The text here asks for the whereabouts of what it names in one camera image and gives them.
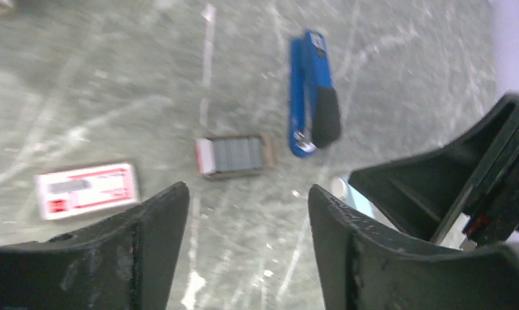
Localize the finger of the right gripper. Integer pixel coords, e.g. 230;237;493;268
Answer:
348;93;519;243

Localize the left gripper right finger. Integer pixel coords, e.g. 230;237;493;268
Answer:
308;185;519;309

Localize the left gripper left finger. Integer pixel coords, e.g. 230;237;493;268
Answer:
0;182;190;309

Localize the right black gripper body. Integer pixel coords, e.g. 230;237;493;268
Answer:
463;116;519;246

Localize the light blue small stapler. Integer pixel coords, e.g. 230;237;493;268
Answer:
329;176;375;218

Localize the red white staple box sleeve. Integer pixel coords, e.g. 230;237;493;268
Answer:
34;161;141;221

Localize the staple tray with staples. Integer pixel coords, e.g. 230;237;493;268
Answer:
194;133;276;180

